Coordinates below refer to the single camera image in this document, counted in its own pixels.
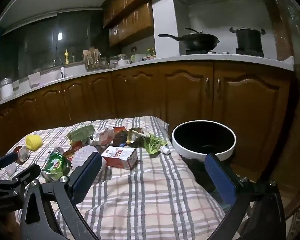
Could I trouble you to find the wooden cabinets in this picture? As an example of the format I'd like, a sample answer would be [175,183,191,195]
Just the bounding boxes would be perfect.
[101,0,163,48]
[0,61,293,180]

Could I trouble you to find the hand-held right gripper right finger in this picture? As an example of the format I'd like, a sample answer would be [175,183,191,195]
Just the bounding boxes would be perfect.
[204,153,288,240]

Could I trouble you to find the wooden lower cabinets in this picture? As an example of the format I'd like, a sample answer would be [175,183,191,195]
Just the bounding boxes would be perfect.
[0,61,293,180]

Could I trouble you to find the black cooking pot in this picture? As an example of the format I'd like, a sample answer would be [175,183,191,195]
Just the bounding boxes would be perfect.
[229,27,266,52]

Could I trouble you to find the white jar with metal lid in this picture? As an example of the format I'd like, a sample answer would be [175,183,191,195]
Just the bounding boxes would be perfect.
[0,78,14,99]

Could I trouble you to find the yellow snack packet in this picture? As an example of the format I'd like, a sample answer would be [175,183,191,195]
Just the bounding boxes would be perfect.
[126,128,150,145]

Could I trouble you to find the white bowl with black inside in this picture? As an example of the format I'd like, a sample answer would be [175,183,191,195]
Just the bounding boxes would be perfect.
[172,120,237,162]

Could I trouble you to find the gas stove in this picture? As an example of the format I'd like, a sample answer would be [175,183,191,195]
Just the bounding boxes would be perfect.
[185,49,265,58]

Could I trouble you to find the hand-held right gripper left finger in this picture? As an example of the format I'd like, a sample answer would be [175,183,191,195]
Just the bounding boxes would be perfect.
[19,152,103,240]

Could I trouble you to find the white kitchen countertop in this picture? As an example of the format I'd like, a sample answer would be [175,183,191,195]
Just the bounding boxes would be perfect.
[0,54,294,109]

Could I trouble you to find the green pouch with white cap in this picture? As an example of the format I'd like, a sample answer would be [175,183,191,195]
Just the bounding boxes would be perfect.
[139,132,171,155]

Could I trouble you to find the green snack packet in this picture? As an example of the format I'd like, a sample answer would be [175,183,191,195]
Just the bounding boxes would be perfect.
[66,125,95,142]

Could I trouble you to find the small red wrapper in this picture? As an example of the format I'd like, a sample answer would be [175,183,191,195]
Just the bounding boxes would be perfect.
[64,141,84,162]

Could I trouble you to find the orange-red snack packet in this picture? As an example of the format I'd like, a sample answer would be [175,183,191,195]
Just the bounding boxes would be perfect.
[114,127,128,144]

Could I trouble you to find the plaid tablecloth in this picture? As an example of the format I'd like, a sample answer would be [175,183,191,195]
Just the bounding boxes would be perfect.
[0,116,240,240]

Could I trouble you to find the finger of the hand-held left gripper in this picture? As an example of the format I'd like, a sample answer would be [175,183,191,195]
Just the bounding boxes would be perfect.
[5,164,42,193]
[0,152,18,180]

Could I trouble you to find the crushed green can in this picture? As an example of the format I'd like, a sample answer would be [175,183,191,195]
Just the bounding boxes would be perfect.
[41,151,72,180]

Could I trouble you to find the red and white carton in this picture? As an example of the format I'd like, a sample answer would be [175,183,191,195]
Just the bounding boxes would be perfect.
[101,146,138,170]

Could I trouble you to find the black wok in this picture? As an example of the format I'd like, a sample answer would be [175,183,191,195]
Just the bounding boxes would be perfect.
[158,27,220,51]

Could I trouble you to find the white tissue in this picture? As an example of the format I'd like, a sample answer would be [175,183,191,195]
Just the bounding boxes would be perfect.
[72,146,107,170]

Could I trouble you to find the wooden upper cabinets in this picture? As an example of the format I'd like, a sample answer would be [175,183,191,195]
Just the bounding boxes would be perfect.
[101,0,163,48]

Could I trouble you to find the white paper wrapper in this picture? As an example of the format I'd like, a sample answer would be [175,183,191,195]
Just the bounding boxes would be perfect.
[91,127,115,147]

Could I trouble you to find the dark window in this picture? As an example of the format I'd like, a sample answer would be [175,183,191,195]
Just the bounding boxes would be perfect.
[0,11,103,80]

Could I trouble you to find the wooden utensil holder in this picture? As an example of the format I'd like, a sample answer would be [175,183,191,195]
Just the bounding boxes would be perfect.
[82,46,102,70]

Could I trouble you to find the clear plastic cup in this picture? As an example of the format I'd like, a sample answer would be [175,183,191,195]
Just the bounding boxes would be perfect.
[15,146,30,162]

